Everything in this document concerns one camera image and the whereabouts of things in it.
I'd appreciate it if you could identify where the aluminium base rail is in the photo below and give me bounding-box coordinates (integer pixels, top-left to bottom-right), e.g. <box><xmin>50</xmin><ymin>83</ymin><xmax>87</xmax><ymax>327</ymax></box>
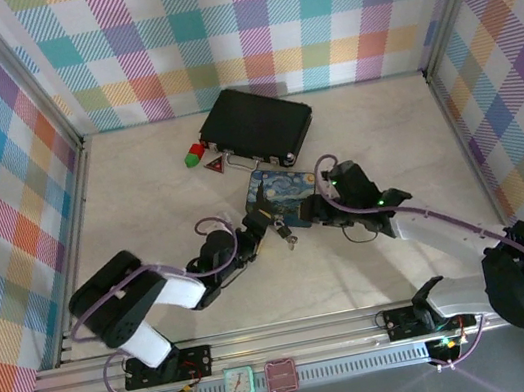
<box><xmin>22</xmin><ymin>280</ymin><xmax>524</xmax><ymax>392</ymax></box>

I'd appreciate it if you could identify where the mint green square clock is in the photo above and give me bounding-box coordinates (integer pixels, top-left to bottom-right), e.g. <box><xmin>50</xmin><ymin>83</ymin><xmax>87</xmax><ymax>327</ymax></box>
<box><xmin>220</xmin><ymin>363</ymin><xmax>257</xmax><ymax>392</ymax></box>

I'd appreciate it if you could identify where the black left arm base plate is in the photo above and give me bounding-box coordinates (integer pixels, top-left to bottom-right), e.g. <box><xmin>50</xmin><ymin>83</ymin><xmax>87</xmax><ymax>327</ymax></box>
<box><xmin>119</xmin><ymin>341</ymin><xmax>219</xmax><ymax>392</ymax></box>

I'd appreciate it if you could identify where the small metal padlock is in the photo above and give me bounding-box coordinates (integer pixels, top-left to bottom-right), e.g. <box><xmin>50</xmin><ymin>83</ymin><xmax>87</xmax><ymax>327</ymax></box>
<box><xmin>271</xmin><ymin>217</ymin><xmax>294</xmax><ymax>241</ymax></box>

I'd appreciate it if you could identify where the aluminium side floor rail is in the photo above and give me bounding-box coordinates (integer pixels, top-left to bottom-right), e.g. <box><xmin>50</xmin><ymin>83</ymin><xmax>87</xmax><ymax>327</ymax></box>
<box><xmin>17</xmin><ymin>134</ymin><xmax>129</xmax><ymax>369</ymax></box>
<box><xmin>421</xmin><ymin>51</ymin><xmax>524</xmax><ymax>297</ymax></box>

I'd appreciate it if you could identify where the red and green block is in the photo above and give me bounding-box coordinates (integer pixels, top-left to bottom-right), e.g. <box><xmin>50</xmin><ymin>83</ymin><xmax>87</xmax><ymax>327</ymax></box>
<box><xmin>180</xmin><ymin>140</ymin><xmax>210</xmax><ymax>170</ymax></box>

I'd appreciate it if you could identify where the pink square container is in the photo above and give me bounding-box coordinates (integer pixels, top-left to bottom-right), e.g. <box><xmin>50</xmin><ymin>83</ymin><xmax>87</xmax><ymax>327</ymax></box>
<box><xmin>262</xmin><ymin>356</ymin><xmax>303</xmax><ymax>392</ymax></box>

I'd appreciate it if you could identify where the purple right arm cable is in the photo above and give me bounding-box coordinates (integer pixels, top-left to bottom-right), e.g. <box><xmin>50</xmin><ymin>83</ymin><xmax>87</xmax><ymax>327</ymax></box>
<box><xmin>310</xmin><ymin>118</ymin><xmax>524</xmax><ymax>388</ymax></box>

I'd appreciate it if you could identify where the thin aluminium rear floor rail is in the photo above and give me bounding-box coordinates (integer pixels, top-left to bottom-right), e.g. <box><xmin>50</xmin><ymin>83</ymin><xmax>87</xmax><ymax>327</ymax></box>
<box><xmin>77</xmin><ymin>68</ymin><xmax>430</xmax><ymax>140</ymax></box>

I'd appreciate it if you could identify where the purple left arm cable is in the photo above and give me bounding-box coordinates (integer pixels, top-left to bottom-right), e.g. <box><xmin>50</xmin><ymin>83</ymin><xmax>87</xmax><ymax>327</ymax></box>
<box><xmin>52</xmin><ymin>212</ymin><xmax>267</xmax><ymax>392</ymax></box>

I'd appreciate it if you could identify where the red triangle sign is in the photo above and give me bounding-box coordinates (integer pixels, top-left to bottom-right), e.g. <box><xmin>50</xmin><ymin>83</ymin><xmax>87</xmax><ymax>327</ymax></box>
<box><xmin>203</xmin><ymin>154</ymin><xmax>227</xmax><ymax>177</ymax></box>

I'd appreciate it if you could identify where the perforated metal cable tray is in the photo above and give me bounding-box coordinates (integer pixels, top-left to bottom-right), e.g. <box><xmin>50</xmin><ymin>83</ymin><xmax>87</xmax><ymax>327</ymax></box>
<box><xmin>144</xmin><ymin>334</ymin><xmax>477</xmax><ymax>392</ymax></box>

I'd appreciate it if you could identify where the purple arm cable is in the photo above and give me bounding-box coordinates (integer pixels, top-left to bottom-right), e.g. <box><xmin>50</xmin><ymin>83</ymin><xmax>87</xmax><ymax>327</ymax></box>
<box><xmin>310</xmin><ymin>118</ymin><xmax>524</xmax><ymax>388</ymax></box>
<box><xmin>52</xmin><ymin>212</ymin><xmax>267</xmax><ymax>392</ymax></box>

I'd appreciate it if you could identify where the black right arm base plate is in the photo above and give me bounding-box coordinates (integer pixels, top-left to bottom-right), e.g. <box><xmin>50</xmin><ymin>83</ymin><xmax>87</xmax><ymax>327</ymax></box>
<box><xmin>381</xmin><ymin>292</ymin><xmax>487</xmax><ymax>343</ymax></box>

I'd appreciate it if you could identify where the starry night painted tin box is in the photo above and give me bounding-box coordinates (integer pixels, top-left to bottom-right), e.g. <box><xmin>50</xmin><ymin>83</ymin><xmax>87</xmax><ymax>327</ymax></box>
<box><xmin>239</xmin><ymin>159</ymin><xmax>328</xmax><ymax>239</ymax></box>

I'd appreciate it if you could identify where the black briefcase with metal handle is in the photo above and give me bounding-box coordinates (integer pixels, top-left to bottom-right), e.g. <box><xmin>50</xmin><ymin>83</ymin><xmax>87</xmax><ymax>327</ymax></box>
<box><xmin>190</xmin><ymin>75</ymin><xmax>322</xmax><ymax>182</ymax></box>

